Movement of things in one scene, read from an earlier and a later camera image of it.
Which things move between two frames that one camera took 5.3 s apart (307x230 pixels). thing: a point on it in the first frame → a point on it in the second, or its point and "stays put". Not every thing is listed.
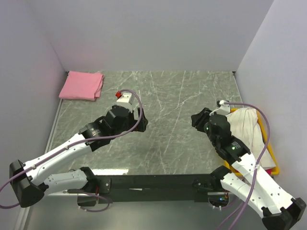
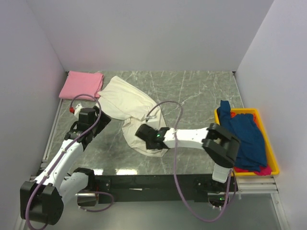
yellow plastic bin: x=229 y=168 stays put
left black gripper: x=142 y=126 → x=103 y=121
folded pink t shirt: x=82 y=86 stays put
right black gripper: x=198 y=119 → x=148 y=146
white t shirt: x=243 y=126 → x=122 y=101
